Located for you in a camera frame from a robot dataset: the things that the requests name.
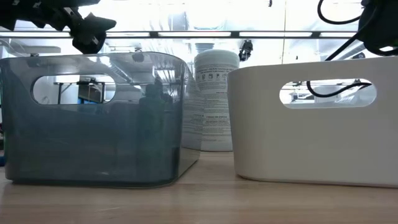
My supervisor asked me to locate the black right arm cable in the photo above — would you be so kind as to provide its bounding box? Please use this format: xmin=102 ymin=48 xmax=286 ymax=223
xmin=306 ymin=0 xmax=374 ymax=99

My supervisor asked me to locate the white wipes canister yellow label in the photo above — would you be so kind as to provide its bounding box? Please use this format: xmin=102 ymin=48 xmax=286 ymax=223
xmin=182 ymin=49 xmax=241 ymax=152

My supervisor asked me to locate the white plastic bin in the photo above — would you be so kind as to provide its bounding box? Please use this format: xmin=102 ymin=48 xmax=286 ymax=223
xmin=226 ymin=56 xmax=398 ymax=189

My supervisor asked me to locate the smoky grey plastic bin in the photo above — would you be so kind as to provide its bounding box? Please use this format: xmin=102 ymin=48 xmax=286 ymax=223
xmin=0 ymin=51 xmax=202 ymax=190

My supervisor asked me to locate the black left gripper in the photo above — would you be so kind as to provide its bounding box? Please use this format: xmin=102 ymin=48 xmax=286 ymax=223
xmin=60 ymin=7 xmax=118 ymax=55

